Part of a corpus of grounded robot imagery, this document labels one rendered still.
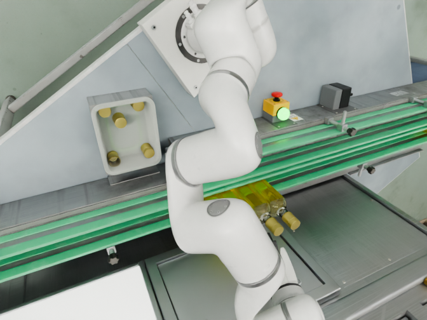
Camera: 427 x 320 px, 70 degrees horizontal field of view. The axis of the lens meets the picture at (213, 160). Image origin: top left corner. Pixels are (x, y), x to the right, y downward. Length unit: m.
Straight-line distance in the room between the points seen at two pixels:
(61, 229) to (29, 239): 0.08
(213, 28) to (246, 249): 0.35
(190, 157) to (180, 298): 0.52
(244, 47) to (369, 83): 1.04
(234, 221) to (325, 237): 0.75
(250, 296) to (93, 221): 0.54
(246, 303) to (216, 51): 0.42
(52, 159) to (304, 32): 0.93
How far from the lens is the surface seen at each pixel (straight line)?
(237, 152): 0.43
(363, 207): 1.33
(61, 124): 0.99
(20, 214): 1.03
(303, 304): 0.63
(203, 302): 0.91
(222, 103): 0.45
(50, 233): 0.96
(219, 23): 0.54
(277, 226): 0.90
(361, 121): 1.29
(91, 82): 0.95
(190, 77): 0.94
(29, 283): 1.14
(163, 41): 0.90
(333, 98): 1.29
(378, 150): 1.49
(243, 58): 0.56
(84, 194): 1.02
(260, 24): 0.66
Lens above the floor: 1.67
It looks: 51 degrees down
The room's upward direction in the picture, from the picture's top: 138 degrees clockwise
